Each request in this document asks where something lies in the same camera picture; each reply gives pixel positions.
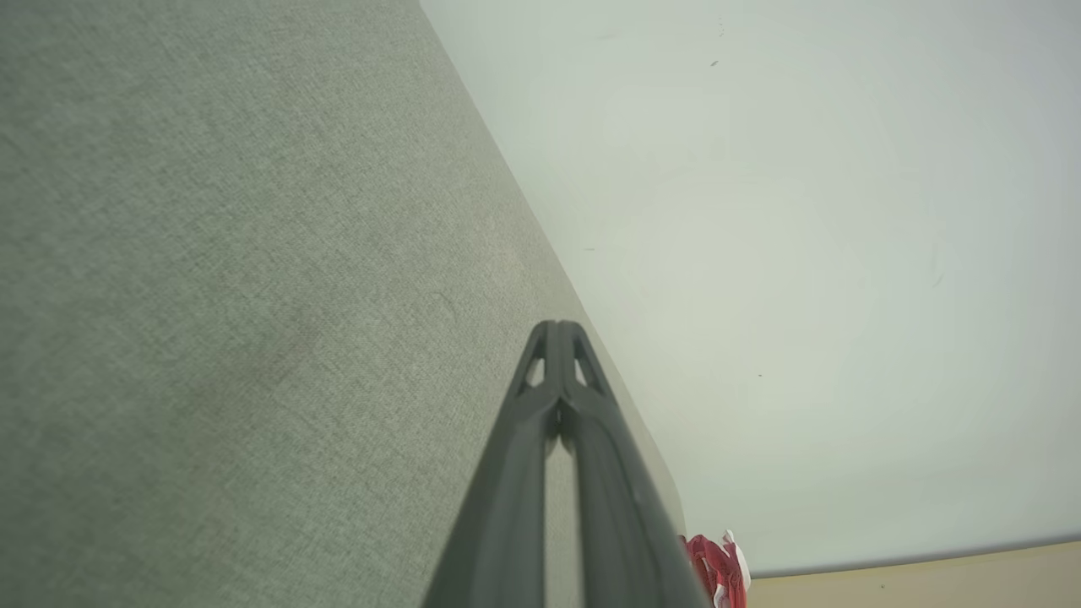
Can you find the red Bulls jersey white trim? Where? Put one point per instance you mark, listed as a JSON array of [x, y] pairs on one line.
[[714, 574]]

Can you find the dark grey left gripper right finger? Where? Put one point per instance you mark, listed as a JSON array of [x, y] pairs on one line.
[[625, 523]]

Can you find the grey fabric panel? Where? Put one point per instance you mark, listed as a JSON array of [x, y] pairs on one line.
[[211, 295]]

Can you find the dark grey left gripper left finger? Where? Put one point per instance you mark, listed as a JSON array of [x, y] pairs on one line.
[[507, 507]]

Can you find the black baseboard strip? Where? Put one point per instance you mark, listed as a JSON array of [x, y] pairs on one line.
[[929, 556]]

